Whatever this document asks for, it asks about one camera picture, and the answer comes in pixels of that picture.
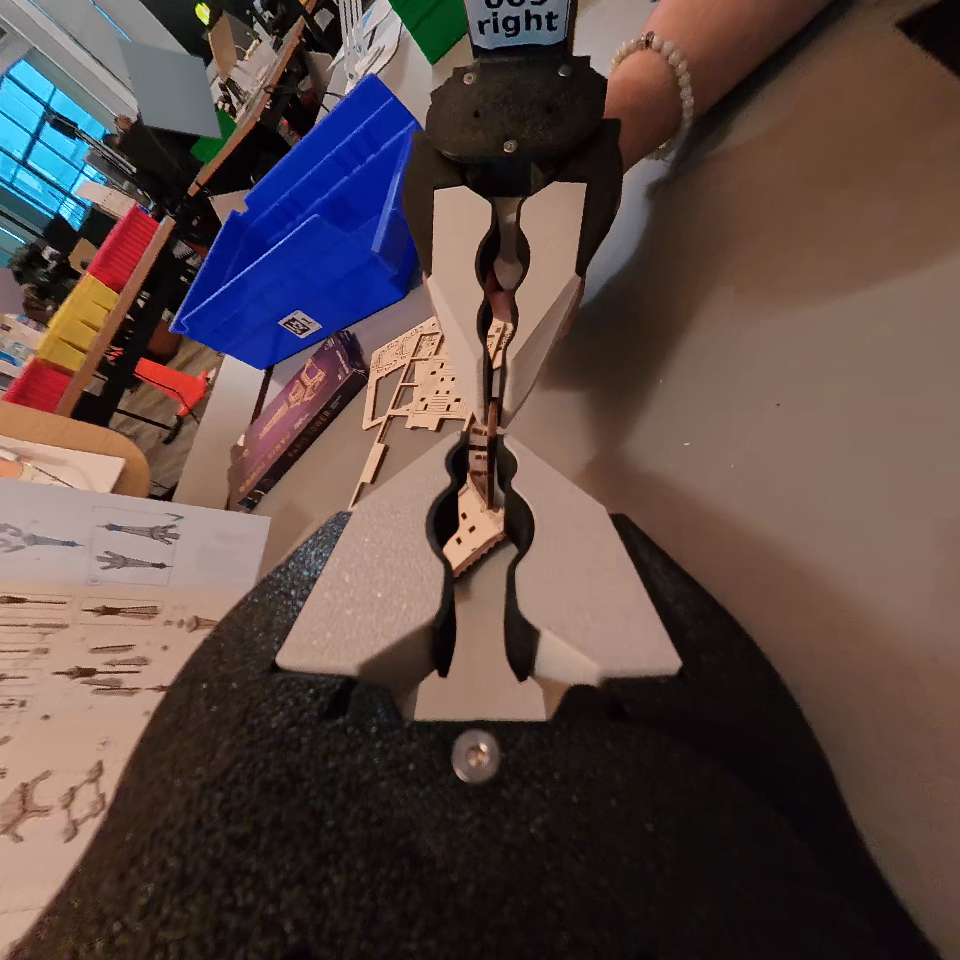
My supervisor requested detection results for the folded paper instruction sheet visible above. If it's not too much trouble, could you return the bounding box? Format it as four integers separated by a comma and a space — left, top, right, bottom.
0, 438, 273, 960

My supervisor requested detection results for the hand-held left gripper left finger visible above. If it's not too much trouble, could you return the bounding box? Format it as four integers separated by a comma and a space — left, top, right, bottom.
274, 431, 462, 680

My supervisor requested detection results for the large green box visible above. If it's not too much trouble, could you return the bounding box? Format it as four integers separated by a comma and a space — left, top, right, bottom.
390, 0, 472, 65

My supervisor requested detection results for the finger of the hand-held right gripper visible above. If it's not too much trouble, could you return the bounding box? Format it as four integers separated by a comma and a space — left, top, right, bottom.
429, 186, 500, 421
487, 182, 588, 425

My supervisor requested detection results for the brown board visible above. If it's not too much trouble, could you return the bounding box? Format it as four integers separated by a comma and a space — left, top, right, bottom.
0, 401, 151, 498

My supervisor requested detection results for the large glass window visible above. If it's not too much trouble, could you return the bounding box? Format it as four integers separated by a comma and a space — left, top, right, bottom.
0, 56, 114, 249

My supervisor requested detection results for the wooden arch leg piece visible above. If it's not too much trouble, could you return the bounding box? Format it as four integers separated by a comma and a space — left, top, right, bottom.
466, 316, 517, 505

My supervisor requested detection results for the person's right forearm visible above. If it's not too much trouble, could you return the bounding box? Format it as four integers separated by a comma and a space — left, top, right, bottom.
637, 0, 834, 162

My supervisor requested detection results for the small green box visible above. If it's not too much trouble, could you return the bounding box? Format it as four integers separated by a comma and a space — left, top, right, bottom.
191, 112, 241, 162

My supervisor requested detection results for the orange plastic stand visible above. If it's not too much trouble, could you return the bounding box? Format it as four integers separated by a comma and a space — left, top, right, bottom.
135, 358, 213, 423

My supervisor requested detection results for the rack of red yellow bins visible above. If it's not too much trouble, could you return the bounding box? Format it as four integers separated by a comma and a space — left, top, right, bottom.
3, 202, 177, 417

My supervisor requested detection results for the person's right hand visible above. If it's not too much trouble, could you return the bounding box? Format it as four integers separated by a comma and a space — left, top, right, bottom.
604, 69, 682, 175

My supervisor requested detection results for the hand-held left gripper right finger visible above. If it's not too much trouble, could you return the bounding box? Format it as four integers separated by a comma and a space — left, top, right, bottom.
501, 433, 684, 687

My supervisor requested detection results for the blue plastic bin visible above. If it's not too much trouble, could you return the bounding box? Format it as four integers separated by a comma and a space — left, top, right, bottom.
168, 73, 423, 370

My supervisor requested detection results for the wooden puzzle parts sheet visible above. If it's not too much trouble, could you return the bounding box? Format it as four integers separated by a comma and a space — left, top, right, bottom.
348, 316, 481, 511

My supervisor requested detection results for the white bead bracelet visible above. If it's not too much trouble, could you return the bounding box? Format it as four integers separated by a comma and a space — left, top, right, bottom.
609, 30, 697, 162

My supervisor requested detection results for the purple puzzle box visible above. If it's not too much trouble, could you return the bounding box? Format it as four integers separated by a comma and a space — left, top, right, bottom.
228, 330, 370, 513

